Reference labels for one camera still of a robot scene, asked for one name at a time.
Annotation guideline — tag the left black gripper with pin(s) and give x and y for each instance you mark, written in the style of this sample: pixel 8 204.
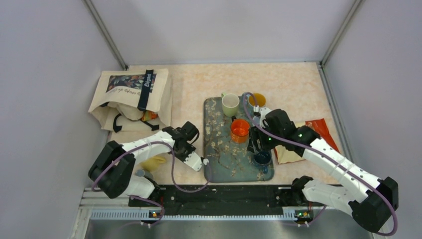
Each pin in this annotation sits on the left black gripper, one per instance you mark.
pixel 191 149

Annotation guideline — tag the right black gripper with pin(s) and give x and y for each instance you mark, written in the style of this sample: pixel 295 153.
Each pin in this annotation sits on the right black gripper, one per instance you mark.
pixel 255 133

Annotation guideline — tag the dark blue mug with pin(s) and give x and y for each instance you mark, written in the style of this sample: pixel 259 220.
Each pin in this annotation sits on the dark blue mug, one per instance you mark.
pixel 262 160

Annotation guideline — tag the orange mug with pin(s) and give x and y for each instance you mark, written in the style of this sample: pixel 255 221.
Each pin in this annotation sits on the orange mug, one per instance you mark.
pixel 239 130

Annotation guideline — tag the light blue mug yellow inside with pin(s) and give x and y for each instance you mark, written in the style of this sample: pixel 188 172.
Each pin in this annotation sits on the light blue mug yellow inside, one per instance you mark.
pixel 256 98

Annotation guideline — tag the small grey cup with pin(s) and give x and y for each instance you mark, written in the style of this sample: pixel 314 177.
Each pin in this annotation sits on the small grey cup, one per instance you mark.
pixel 143 173

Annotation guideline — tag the light green mug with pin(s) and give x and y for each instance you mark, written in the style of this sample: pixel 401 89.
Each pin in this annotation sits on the light green mug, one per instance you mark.
pixel 230 104

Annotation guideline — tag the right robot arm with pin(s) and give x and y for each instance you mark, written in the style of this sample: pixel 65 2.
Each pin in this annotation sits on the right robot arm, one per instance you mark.
pixel 371 201

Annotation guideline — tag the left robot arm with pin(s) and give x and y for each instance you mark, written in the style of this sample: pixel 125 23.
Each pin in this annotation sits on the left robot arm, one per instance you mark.
pixel 113 170

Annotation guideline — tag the orange cream snack bag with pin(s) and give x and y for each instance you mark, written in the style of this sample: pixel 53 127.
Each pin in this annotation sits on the orange cream snack bag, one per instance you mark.
pixel 319 125

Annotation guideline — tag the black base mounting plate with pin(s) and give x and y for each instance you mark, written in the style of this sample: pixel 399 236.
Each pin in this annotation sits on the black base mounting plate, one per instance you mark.
pixel 233 200

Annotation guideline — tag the beige canvas tote bag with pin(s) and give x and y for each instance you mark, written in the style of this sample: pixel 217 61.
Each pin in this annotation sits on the beige canvas tote bag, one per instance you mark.
pixel 139 100

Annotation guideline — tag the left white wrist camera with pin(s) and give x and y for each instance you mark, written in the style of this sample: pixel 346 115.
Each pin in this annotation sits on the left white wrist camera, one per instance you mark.
pixel 196 162

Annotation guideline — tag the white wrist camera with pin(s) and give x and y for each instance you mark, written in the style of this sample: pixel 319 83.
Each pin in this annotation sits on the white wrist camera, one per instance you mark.
pixel 260 116
pixel 196 162

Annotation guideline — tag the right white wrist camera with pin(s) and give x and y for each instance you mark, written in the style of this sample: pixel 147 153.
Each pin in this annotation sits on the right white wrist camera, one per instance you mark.
pixel 260 116

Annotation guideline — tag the aluminium frame rail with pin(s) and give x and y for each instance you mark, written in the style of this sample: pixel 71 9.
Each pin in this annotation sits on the aluminium frame rail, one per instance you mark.
pixel 127 217

